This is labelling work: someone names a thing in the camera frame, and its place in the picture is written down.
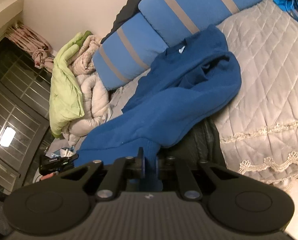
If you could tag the black trousers leg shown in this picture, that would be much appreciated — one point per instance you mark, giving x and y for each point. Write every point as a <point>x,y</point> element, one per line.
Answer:
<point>201,143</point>

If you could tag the dark barred window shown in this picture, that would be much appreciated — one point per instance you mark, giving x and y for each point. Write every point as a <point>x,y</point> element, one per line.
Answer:
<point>24,116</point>

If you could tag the pink tied curtain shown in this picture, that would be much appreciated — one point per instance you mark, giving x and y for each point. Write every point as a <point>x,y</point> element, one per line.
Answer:
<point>33,44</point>

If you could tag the light green blanket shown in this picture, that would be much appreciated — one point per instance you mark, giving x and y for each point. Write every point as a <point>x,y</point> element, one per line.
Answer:
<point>65,102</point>

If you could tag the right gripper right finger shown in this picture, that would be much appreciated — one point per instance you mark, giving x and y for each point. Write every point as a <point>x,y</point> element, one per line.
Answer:
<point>236,202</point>

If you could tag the dark blue sweatshirt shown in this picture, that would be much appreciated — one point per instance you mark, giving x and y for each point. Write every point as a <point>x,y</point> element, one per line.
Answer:
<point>186,84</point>

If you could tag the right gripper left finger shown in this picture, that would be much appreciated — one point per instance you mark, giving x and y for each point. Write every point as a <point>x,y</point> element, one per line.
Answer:
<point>58,204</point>

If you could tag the right blue striped pillow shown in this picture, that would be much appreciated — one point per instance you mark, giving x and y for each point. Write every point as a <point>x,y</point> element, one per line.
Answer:
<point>175,20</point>

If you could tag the blue striped pillow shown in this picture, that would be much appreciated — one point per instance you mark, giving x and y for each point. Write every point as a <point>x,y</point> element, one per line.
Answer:
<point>175,20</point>
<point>127,53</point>

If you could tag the turquoise cloth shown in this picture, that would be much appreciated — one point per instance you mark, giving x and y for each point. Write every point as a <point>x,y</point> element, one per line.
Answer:
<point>284,5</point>

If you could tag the black garment on pillows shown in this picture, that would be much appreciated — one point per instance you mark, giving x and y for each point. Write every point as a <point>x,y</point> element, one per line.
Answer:
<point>128,11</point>

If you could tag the left blue striped pillow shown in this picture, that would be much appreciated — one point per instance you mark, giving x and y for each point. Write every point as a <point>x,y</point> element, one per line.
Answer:
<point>127,53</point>

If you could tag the white quilted comforter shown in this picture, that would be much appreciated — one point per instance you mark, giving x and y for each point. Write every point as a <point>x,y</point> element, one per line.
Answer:
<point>97,109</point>

